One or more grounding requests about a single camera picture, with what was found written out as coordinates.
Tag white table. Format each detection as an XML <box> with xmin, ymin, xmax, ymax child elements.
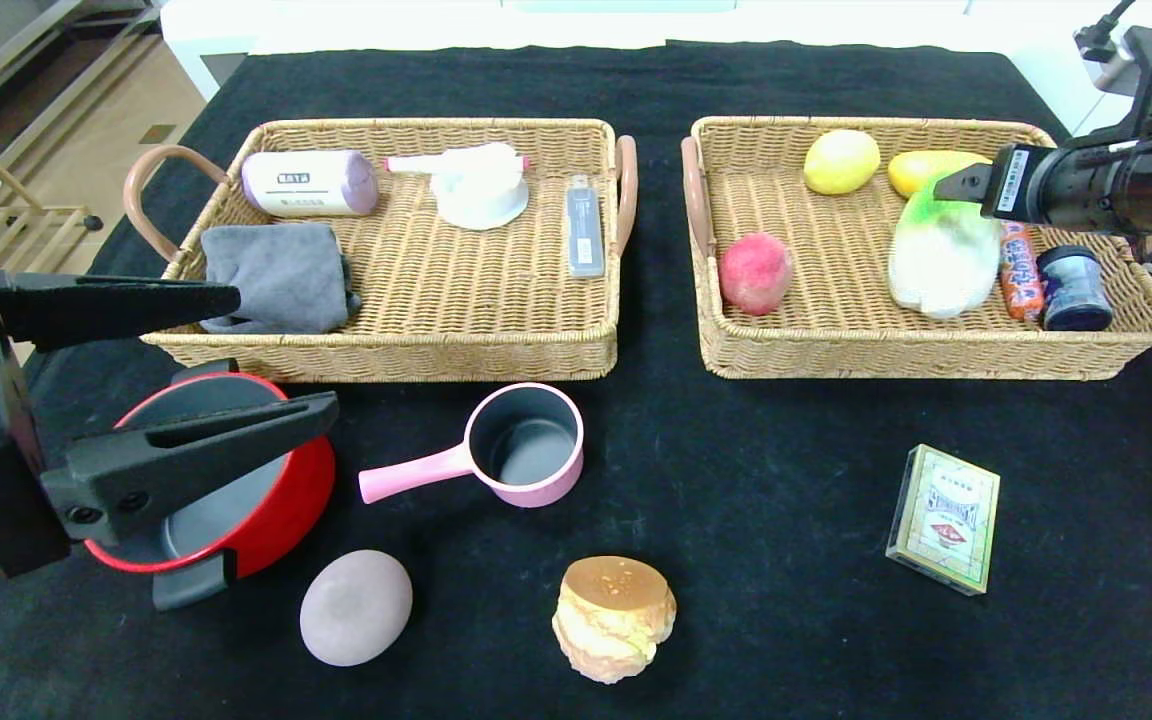
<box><xmin>161</xmin><ymin>0</ymin><xmax>1012</xmax><ymax>101</ymax></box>

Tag red peach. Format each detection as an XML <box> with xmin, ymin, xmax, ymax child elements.
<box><xmin>718</xmin><ymin>233</ymin><xmax>794</xmax><ymax>317</ymax></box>

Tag yellow lemon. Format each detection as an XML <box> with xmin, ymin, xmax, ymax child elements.
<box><xmin>803</xmin><ymin>129</ymin><xmax>881</xmax><ymax>196</ymax></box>

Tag dark blue jar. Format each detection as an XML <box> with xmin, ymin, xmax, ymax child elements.
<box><xmin>1036</xmin><ymin>245</ymin><xmax>1114</xmax><ymax>333</ymax></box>

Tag yellow mango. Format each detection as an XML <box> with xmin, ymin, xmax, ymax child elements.
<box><xmin>886</xmin><ymin>150</ymin><xmax>994</xmax><ymax>199</ymax></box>

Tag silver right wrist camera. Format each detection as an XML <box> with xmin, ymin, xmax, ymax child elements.
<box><xmin>1096</xmin><ymin>45</ymin><xmax>1152</xmax><ymax>96</ymax></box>

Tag orange sausage pack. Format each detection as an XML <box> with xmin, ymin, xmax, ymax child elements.
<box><xmin>998</xmin><ymin>220</ymin><xmax>1047</xmax><ymax>323</ymax></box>

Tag grey folded towel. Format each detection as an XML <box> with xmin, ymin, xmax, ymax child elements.
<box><xmin>200</xmin><ymin>222</ymin><xmax>364</xmax><ymax>335</ymax></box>

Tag playing card box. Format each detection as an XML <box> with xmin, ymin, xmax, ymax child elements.
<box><xmin>884</xmin><ymin>444</ymin><xmax>1001</xmax><ymax>597</ymax></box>

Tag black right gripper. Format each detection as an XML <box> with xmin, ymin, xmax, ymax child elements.
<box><xmin>933</xmin><ymin>142</ymin><xmax>1115</xmax><ymax>234</ymax></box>

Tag toy napa cabbage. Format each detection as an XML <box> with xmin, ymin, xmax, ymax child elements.
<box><xmin>886</xmin><ymin>180</ymin><xmax>1005</xmax><ymax>320</ymax></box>

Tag white cup with brush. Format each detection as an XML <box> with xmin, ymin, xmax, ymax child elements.
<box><xmin>385</xmin><ymin>142</ymin><xmax>532</xmax><ymax>232</ymax></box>

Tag red pot black handles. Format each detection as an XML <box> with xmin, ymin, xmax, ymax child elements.
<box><xmin>84</xmin><ymin>360</ymin><xmax>338</xmax><ymax>612</ymax></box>

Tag toy burger bun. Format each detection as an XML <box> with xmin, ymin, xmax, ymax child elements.
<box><xmin>551</xmin><ymin>556</ymin><xmax>678</xmax><ymax>686</ymax></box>

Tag black camera cable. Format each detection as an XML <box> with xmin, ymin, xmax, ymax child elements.
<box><xmin>1076</xmin><ymin>0</ymin><xmax>1137</xmax><ymax>61</ymax></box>

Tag pale purple egg-shaped taro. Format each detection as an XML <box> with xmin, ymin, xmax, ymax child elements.
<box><xmin>299</xmin><ymin>549</ymin><xmax>415</xmax><ymax>668</ymax></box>

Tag pink saucepan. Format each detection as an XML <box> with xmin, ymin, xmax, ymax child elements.
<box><xmin>358</xmin><ymin>383</ymin><xmax>586</xmax><ymax>509</ymax></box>

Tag wooden slatted rack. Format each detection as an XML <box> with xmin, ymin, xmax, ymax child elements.
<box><xmin>0</xmin><ymin>150</ymin><xmax>105</xmax><ymax>301</ymax></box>

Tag grey slim rectangular case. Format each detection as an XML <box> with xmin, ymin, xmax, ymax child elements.
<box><xmin>564</xmin><ymin>175</ymin><xmax>607</xmax><ymax>280</ymax></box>

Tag white purple cylindrical bottle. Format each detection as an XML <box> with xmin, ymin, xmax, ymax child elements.
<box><xmin>240</xmin><ymin>150</ymin><xmax>380</xmax><ymax>219</ymax></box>

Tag black tablecloth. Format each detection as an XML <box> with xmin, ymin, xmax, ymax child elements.
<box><xmin>0</xmin><ymin>42</ymin><xmax>1152</xmax><ymax>720</ymax></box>

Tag wicker basket brown handles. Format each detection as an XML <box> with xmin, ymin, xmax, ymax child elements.
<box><xmin>123</xmin><ymin>118</ymin><xmax>639</xmax><ymax>385</ymax></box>
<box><xmin>681</xmin><ymin>116</ymin><xmax>1152</xmax><ymax>381</ymax></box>

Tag grey metal shelf frame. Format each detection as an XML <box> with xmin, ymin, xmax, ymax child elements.
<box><xmin>0</xmin><ymin>0</ymin><xmax>169</xmax><ymax>126</ymax></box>

